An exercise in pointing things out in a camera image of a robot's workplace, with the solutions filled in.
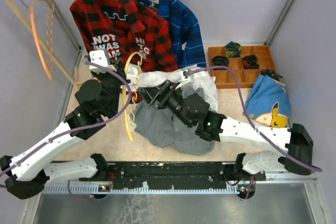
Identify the grey button shirt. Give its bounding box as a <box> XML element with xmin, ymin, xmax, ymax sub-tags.
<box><xmin>134</xmin><ymin>86</ymin><xmax>215</xmax><ymax>155</ymax></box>

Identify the wooden compartment tray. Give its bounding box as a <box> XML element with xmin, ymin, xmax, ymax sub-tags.
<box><xmin>209</xmin><ymin>45</ymin><xmax>277</xmax><ymax>89</ymax></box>

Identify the yellow hanger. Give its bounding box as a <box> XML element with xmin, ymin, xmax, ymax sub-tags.
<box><xmin>122</xmin><ymin>51</ymin><xmax>143</xmax><ymax>142</ymax></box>

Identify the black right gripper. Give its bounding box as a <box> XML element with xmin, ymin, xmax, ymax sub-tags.
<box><xmin>138</xmin><ymin>80</ymin><xmax>194</xmax><ymax>129</ymax></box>

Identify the rolled dark tie by cloth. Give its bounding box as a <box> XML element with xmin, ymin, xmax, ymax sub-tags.
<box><xmin>260</xmin><ymin>69</ymin><xmax>283</xmax><ymax>81</ymax></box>

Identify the blue plaid shirt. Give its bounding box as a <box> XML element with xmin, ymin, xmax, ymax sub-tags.
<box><xmin>135</xmin><ymin>0</ymin><xmax>207</xmax><ymax>68</ymax></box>

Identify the rolled black orange tie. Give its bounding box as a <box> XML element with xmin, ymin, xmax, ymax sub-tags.
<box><xmin>242</xmin><ymin>55</ymin><xmax>259</xmax><ymax>69</ymax></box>

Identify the rolled green blue tie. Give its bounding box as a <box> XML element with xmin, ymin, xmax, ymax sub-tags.
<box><xmin>224</xmin><ymin>41</ymin><xmax>242</xmax><ymax>58</ymax></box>

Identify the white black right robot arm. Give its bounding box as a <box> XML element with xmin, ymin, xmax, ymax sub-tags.
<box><xmin>138</xmin><ymin>81</ymin><xmax>313</xmax><ymax>180</ymax></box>

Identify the white shirt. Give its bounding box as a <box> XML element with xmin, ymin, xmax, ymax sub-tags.
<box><xmin>127</xmin><ymin>64</ymin><xmax>218</xmax><ymax>112</ymax></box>

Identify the orange hanger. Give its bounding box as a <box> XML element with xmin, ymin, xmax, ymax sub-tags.
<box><xmin>29</xmin><ymin>0</ymin><xmax>55</xmax><ymax>80</ymax></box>

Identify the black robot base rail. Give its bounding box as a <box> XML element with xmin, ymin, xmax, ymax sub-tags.
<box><xmin>78</xmin><ymin>161</ymin><xmax>266</xmax><ymax>190</ymax></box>

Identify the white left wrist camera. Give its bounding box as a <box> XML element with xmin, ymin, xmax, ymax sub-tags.
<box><xmin>89</xmin><ymin>49</ymin><xmax>111</xmax><ymax>73</ymax></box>

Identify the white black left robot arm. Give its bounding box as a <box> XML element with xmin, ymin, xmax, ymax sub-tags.
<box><xmin>1</xmin><ymin>59</ymin><xmax>129</xmax><ymax>199</ymax></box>

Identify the red black plaid shirt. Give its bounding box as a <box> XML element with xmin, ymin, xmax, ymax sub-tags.
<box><xmin>69</xmin><ymin>0</ymin><xmax>179</xmax><ymax>104</ymax></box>

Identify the light blue pikachu cloth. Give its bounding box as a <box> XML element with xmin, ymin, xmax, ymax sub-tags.
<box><xmin>245</xmin><ymin>75</ymin><xmax>290</xmax><ymax>128</ymax></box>

